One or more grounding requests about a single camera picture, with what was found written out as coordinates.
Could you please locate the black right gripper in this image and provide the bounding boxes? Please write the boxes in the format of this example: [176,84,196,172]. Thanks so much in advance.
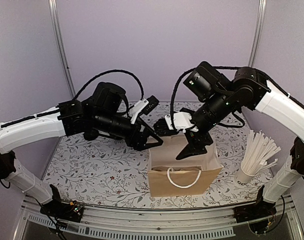
[175,89,234,160]

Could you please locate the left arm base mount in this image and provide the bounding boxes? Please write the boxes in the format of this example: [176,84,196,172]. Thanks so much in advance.
[40,200,84,223]

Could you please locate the right aluminium frame post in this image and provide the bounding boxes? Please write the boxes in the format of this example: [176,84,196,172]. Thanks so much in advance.
[248,0,267,67]

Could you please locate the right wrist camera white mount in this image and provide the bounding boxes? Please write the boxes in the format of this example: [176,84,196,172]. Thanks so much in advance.
[153,111,198,137]

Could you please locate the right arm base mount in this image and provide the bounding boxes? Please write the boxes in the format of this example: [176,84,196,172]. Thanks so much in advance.
[233,200,276,235]

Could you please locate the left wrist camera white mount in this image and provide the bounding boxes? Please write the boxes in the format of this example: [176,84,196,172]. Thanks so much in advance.
[128,95,159,125]

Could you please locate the bundle of white paper straws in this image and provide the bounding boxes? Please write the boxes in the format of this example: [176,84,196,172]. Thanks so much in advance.
[241,130,281,176]

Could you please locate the aluminium frame post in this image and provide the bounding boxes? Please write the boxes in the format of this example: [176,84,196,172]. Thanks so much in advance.
[48,0,76,98]
[248,0,267,67]

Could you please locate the aluminium front rail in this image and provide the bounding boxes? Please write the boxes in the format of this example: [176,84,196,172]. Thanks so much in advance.
[14,195,304,240]

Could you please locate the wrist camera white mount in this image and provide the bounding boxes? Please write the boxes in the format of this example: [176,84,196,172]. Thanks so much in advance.
[153,111,198,137]
[128,95,159,125]

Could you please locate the single black lid on mat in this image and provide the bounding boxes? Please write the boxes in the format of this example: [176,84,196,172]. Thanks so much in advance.
[83,131,99,141]

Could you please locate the white cup holding straws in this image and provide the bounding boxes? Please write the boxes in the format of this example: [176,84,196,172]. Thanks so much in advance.
[234,165,256,186]

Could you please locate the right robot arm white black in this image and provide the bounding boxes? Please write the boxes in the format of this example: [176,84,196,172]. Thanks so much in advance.
[169,61,304,218]

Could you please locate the left aluminium frame post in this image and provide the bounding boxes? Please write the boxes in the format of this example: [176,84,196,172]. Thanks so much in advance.
[48,0,76,98]

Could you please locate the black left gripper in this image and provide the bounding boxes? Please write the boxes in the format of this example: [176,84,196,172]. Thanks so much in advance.
[94,110,164,152]

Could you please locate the brown paper bag white handles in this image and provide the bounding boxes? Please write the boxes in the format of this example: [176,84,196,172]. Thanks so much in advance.
[147,135,223,198]

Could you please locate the brown cardboard cup carrier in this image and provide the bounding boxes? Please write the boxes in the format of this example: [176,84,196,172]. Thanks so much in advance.
[151,166,202,172]

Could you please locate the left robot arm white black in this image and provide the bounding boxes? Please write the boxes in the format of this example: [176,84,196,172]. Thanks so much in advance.
[0,82,163,217]

